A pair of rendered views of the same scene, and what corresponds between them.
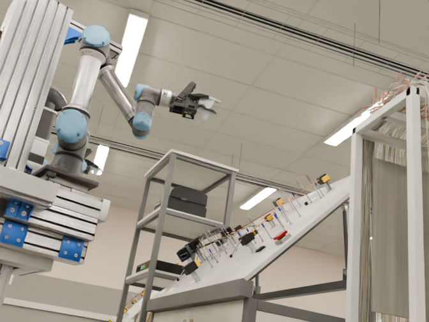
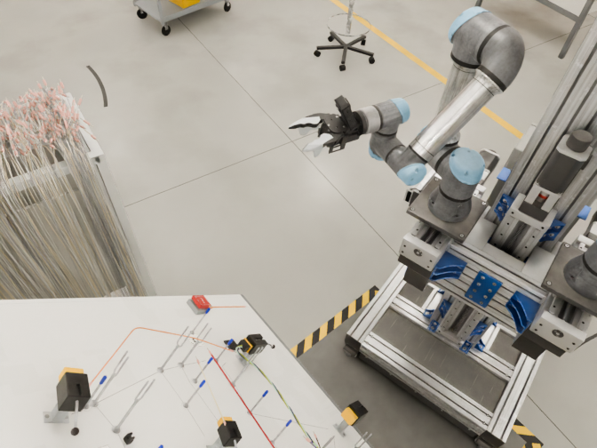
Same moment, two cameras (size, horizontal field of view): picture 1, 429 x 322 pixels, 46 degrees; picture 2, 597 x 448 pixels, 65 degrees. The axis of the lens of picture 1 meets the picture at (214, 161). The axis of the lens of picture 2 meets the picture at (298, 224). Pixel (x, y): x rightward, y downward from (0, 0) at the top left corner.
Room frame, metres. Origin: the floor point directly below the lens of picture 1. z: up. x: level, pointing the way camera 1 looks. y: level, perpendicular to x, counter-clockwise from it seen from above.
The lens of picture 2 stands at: (2.83, -0.32, 2.40)
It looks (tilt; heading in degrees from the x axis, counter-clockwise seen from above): 51 degrees down; 159
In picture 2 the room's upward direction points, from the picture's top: 4 degrees clockwise
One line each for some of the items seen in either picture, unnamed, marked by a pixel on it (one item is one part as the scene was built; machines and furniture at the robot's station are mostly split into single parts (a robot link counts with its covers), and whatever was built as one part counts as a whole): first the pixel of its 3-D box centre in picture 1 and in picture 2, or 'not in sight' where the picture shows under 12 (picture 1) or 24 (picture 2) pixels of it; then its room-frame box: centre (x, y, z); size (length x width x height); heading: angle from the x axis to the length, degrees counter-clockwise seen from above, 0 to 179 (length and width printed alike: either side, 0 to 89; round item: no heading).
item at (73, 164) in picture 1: (66, 168); (452, 196); (1.96, 0.60, 1.21); 0.15 x 0.15 x 0.10
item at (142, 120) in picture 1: (143, 117); (385, 143); (1.88, 0.32, 1.46); 0.11 x 0.08 x 0.11; 9
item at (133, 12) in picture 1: (128, 53); not in sight; (4.13, 0.98, 3.26); 1.27 x 0.17 x 0.07; 14
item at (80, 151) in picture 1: (73, 142); (461, 172); (1.95, 0.60, 1.33); 0.13 x 0.12 x 0.14; 9
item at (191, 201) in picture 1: (180, 204); not in sight; (3.31, 0.18, 1.56); 0.30 x 0.23 x 0.19; 113
